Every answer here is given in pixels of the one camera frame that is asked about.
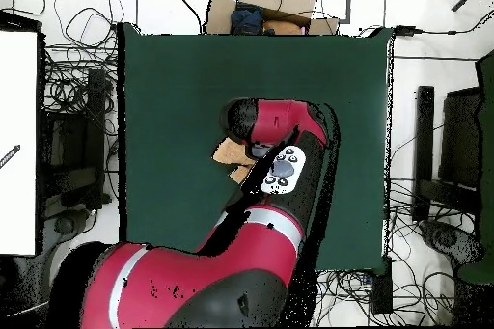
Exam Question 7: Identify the orange garment in box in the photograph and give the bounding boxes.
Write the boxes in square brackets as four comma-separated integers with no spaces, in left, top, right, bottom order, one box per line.
[262,19,304,36]

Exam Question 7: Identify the black metal frame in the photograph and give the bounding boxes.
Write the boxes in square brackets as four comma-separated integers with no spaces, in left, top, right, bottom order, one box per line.
[412,85,483,223]

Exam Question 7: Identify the dark green table cloth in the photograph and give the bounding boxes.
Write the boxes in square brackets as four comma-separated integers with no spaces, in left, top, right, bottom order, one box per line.
[117,22,395,275]

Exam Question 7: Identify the black power strip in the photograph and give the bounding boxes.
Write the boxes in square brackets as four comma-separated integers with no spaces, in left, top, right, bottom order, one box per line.
[370,257,394,315]

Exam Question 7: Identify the dark blue garment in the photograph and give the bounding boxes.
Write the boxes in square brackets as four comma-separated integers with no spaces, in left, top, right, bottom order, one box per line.
[230,2,265,36]

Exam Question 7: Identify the black adapter cable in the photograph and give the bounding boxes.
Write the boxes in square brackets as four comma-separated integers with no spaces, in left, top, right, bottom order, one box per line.
[414,10,494,36]

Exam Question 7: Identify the green cloth on side table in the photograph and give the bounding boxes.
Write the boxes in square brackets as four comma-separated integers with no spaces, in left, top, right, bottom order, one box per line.
[456,49,494,285]

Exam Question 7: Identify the grey chair base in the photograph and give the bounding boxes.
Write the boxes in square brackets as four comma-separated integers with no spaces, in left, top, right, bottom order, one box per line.
[420,219,484,266]
[41,208,92,264]

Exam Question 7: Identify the black marker pen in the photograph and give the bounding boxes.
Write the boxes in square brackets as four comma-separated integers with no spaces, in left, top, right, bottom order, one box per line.
[0,144,21,170]

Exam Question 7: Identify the black looped cable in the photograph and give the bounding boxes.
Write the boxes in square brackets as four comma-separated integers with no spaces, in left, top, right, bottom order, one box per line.
[52,0,126,51]

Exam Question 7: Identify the orange terry towel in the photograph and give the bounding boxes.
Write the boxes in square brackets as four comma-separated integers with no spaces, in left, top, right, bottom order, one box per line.
[211,137,258,185]

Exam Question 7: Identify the white panel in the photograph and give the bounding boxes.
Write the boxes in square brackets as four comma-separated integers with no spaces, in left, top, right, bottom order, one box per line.
[0,30,39,256]

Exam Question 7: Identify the black metal stand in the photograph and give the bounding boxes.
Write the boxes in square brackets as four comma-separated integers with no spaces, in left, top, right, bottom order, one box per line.
[38,69,112,211]

